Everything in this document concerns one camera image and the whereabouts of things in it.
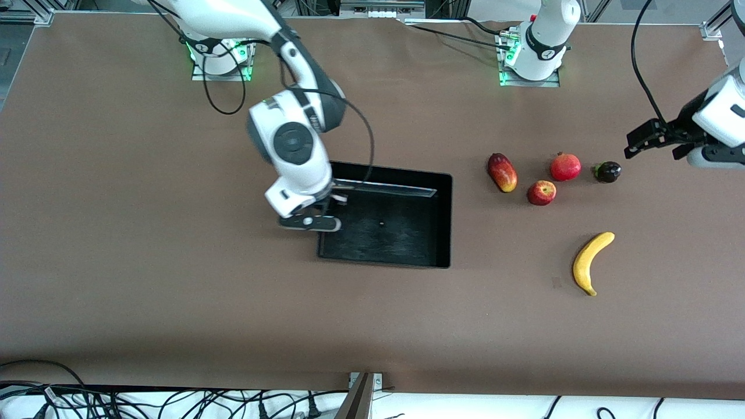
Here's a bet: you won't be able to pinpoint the aluminium frame strut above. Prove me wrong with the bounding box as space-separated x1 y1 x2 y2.
582 0 612 24

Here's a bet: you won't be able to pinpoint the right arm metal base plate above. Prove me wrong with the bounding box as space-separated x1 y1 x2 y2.
191 38 253 82

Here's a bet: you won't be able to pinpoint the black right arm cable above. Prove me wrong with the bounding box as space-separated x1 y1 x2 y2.
146 0 375 187

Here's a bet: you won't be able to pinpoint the black rectangular plastic box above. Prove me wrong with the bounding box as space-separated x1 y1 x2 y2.
316 161 453 269

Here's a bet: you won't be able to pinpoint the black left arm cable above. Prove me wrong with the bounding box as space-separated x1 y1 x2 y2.
632 0 667 126

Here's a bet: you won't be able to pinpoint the red yellow mango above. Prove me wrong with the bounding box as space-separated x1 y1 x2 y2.
487 152 519 193

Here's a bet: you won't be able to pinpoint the short black table cable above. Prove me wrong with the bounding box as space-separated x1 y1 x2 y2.
460 16 506 35

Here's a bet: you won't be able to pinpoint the tangled black floor cables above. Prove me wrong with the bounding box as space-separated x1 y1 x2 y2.
0 381 350 419

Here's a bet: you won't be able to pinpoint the red yellow apple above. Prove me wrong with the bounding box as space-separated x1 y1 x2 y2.
527 180 557 207

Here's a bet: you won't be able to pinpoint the small metal edge bracket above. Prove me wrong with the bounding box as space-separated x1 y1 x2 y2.
349 372 384 390

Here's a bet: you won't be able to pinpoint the silver metal rail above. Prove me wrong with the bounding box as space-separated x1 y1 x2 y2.
339 0 427 19

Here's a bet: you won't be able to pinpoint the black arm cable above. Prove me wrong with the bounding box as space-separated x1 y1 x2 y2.
632 0 667 126
146 0 375 187

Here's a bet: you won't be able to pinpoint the yellow banana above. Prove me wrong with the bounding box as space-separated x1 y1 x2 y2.
572 231 616 297

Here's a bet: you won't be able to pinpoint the dark purple mangosteen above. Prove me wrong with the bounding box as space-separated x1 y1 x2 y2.
593 161 622 184

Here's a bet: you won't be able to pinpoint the red pomegranate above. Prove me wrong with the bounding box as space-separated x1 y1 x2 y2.
549 151 582 182

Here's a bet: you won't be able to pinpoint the grey metal post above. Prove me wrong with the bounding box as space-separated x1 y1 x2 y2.
335 372 374 419

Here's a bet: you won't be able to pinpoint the long black table cable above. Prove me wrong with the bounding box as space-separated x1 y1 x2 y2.
407 23 512 49

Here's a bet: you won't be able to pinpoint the arched black floor cable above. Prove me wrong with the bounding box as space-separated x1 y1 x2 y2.
0 359 88 389

